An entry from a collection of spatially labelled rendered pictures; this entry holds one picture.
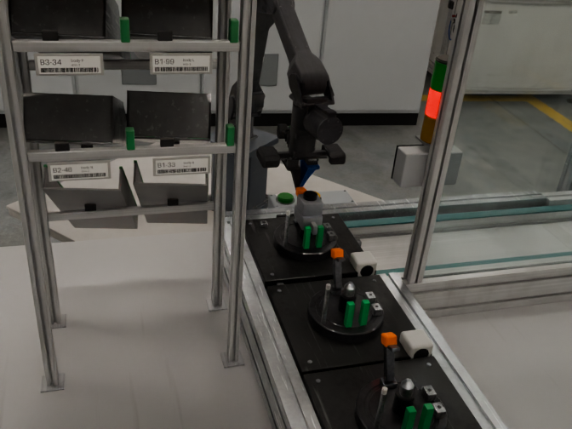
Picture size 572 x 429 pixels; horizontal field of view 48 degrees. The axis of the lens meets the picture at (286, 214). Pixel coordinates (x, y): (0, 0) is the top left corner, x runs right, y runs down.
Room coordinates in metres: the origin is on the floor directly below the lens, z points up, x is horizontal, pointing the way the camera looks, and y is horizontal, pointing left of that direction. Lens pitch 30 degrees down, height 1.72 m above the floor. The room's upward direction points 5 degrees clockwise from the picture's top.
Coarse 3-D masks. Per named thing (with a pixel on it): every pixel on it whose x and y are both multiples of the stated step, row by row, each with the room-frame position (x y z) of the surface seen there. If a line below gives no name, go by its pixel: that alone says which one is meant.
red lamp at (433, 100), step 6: (432, 90) 1.11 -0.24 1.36; (432, 96) 1.11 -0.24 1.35; (438, 96) 1.10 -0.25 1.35; (426, 102) 1.13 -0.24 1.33; (432, 102) 1.11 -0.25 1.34; (438, 102) 1.10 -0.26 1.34; (426, 108) 1.12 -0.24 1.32; (432, 108) 1.11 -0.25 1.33; (426, 114) 1.11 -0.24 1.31; (432, 114) 1.10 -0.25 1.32
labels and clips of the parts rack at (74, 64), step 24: (120, 24) 0.86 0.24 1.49; (48, 72) 0.82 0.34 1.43; (72, 72) 0.83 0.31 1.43; (96, 72) 0.84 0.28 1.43; (168, 72) 0.87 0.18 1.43; (192, 72) 0.88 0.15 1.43; (168, 144) 0.88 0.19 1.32; (48, 168) 0.82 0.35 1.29; (72, 168) 0.83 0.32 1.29; (96, 168) 0.84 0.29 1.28; (168, 168) 0.87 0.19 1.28; (192, 168) 0.88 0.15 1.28; (48, 216) 0.98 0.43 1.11; (72, 216) 0.99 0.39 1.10; (96, 216) 1.00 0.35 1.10
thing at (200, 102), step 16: (128, 96) 0.94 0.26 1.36; (144, 96) 0.94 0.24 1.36; (160, 96) 0.94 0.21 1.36; (176, 96) 0.95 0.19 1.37; (192, 96) 0.95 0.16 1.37; (208, 96) 0.96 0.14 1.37; (128, 112) 0.93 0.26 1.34; (144, 112) 0.93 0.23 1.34; (160, 112) 0.93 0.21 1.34; (176, 112) 0.94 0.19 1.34; (192, 112) 0.94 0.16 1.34; (208, 112) 0.95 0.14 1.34; (144, 128) 0.92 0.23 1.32; (160, 128) 0.92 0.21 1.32; (176, 128) 0.93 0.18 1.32; (192, 128) 0.93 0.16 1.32; (208, 128) 0.94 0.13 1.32
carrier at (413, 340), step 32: (288, 288) 1.01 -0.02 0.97; (320, 288) 1.02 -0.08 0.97; (352, 288) 0.93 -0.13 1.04; (384, 288) 1.04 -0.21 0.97; (288, 320) 0.91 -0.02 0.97; (320, 320) 0.90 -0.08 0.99; (352, 320) 0.90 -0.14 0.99; (384, 320) 0.94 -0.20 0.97; (320, 352) 0.83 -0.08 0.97; (352, 352) 0.84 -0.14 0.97; (416, 352) 0.85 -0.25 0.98
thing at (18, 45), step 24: (24, 48) 0.82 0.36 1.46; (48, 48) 0.83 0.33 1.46; (72, 48) 0.84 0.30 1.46; (96, 48) 0.85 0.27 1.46; (120, 48) 0.86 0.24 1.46; (144, 48) 0.87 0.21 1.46; (168, 48) 0.88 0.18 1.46; (192, 48) 0.89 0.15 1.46; (216, 48) 0.90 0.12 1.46; (192, 144) 0.89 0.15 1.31; (216, 144) 0.90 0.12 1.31
